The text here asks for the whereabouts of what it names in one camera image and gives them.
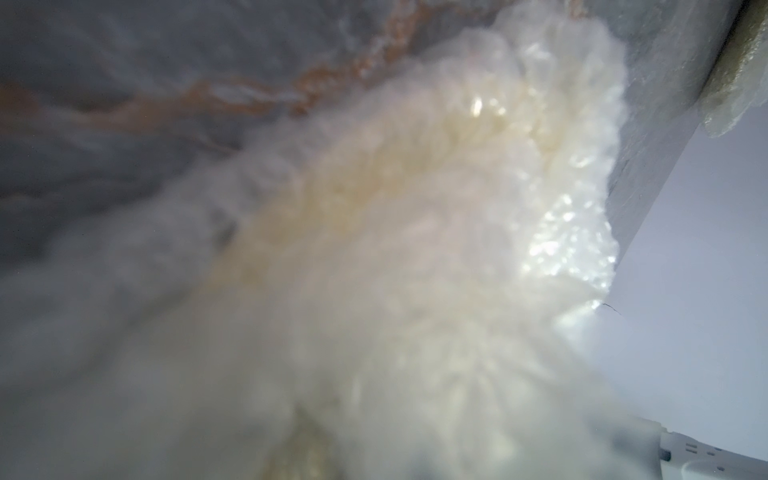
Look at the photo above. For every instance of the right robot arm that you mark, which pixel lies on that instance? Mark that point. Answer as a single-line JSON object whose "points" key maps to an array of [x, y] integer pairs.
{"points": [[684, 458]]}

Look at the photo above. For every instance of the bubble wrap sheet pile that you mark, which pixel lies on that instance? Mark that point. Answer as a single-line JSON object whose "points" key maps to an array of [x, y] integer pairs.
{"points": [[394, 287]]}

